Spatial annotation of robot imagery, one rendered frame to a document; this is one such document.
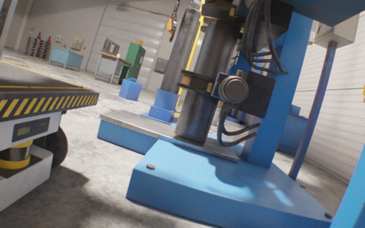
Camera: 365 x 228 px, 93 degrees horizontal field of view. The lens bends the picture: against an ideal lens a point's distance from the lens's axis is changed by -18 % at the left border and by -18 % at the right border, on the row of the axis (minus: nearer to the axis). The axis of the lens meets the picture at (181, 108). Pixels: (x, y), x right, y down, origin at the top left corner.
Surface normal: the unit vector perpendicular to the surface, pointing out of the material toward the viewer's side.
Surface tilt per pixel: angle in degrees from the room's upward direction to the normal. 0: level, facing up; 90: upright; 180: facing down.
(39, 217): 0
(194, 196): 90
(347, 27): 90
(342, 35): 90
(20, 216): 0
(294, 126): 90
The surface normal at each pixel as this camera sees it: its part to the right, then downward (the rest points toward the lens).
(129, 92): 0.73, 0.27
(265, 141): -0.07, 0.05
